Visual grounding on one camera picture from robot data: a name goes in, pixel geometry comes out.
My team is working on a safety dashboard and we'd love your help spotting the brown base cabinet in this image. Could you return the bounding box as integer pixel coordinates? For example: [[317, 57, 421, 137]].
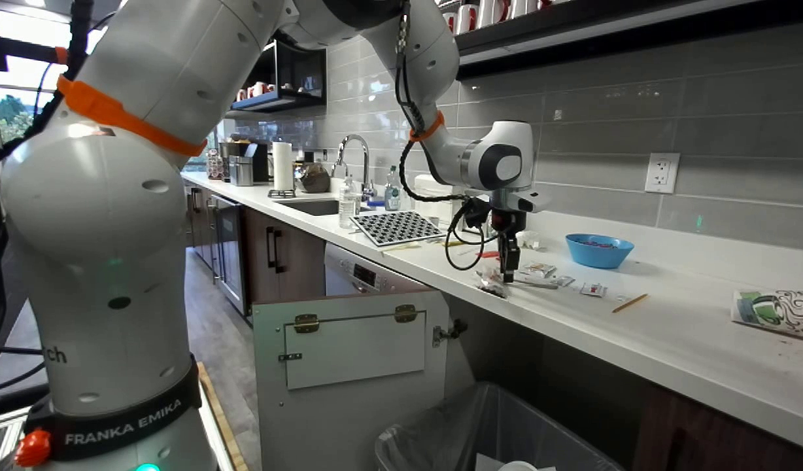
[[239, 206, 330, 308]]

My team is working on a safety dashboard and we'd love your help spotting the grey dishwasher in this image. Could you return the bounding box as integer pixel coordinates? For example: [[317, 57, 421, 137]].
[[321, 240, 428, 299]]

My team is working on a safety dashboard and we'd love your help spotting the steel sink basin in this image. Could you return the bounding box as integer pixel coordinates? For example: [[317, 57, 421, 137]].
[[271, 195, 341, 217]]

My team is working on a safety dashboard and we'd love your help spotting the dark brown cabinet front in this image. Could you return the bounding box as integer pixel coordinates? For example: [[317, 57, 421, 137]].
[[630, 387, 803, 471]]

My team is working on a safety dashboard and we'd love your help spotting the dark wall shelf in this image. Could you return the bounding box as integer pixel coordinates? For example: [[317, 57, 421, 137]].
[[450, 0, 803, 81]]

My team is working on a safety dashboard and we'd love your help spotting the black horizontal bar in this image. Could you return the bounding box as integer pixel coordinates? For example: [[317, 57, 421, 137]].
[[0, 15, 71, 73]]

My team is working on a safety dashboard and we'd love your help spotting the short wooden stick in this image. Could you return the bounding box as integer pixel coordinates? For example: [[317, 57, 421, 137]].
[[610, 291, 650, 317]]

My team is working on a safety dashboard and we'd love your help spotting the chrome faucet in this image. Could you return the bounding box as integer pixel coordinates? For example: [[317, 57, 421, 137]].
[[332, 130, 373, 200]]

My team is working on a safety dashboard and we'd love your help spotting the orange arm strap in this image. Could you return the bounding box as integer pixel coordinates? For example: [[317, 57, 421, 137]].
[[407, 109, 450, 146], [55, 73, 208, 163]]

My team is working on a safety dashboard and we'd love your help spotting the grey trash bin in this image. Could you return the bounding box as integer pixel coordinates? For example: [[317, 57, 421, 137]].
[[370, 380, 624, 471]]

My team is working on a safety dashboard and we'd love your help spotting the white wall outlet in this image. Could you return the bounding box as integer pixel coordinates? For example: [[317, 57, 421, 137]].
[[644, 151, 682, 197]]

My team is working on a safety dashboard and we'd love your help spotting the black undercounter fridge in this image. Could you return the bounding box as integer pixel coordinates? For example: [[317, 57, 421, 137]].
[[185, 187, 250, 317]]

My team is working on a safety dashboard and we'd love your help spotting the clear plastic zip bag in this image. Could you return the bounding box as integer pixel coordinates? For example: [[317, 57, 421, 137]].
[[471, 261, 506, 297]]

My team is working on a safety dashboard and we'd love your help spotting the dark glass carafe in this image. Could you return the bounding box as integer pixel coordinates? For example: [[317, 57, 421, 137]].
[[293, 149, 332, 197]]

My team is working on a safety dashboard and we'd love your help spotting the patterned packet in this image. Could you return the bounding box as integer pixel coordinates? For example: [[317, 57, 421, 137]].
[[729, 287, 803, 346]]

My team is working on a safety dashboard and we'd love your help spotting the white paper towel roll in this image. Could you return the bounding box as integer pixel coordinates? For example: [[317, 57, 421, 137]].
[[268, 140, 297, 200]]

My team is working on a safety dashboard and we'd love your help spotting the blue bowl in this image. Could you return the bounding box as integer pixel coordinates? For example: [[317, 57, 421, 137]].
[[562, 231, 634, 272]]

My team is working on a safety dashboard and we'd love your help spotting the black coffee machine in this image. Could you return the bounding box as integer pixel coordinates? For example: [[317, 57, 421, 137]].
[[226, 137, 271, 189]]

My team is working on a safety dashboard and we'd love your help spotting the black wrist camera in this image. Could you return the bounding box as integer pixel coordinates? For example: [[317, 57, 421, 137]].
[[454, 197, 492, 232]]

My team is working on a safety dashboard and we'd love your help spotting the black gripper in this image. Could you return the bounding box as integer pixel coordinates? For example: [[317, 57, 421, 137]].
[[489, 206, 526, 286]]

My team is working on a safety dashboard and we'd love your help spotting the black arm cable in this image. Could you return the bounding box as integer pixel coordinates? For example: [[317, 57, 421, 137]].
[[392, 15, 506, 276]]

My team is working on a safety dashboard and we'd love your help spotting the black white patterned mat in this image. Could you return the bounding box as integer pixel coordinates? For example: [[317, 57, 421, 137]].
[[352, 209, 443, 251]]

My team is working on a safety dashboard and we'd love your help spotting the large glass window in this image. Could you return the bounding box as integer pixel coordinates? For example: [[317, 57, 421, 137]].
[[0, 7, 71, 146]]

